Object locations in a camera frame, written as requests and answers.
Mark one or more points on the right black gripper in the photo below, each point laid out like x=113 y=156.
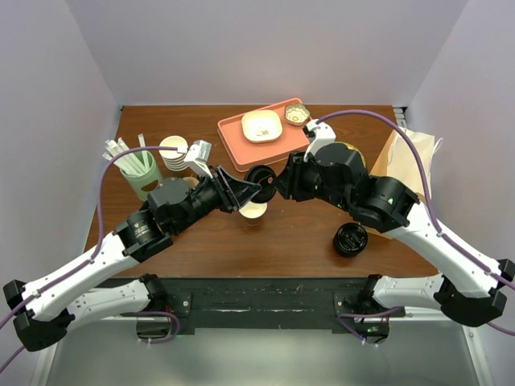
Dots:
x=289 y=180

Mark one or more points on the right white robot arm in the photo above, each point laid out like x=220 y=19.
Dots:
x=466 y=288

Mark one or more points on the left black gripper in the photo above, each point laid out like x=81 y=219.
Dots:
x=232 y=193

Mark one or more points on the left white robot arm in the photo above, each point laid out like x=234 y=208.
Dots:
x=47 y=309

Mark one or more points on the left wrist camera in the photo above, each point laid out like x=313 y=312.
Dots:
x=197 y=158

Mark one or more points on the stack of black lids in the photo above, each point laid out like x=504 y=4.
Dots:
x=350 y=240

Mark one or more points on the cardboard cup carrier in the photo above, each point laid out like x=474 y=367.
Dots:
x=191 y=181

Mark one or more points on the stack of paper cups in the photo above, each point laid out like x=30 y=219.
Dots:
x=175 y=154

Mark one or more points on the round woven yellow coaster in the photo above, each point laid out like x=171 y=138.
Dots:
x=353 y=148

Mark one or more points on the black coffee cup lid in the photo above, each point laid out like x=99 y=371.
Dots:
x=264 y=176

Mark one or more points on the small floral bowl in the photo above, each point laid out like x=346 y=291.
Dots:
x=296 y=114

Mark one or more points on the green straw holder cup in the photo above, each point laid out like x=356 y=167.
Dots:
x=143 y=183

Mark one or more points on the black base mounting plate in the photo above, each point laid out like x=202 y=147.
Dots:
x=265 y=303

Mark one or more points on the wrapped white straw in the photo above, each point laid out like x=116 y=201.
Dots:
x=112 y=148
x=123 y=166
x=131 y=158

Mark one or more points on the cream square plate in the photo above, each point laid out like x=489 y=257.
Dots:
x=261 y=126

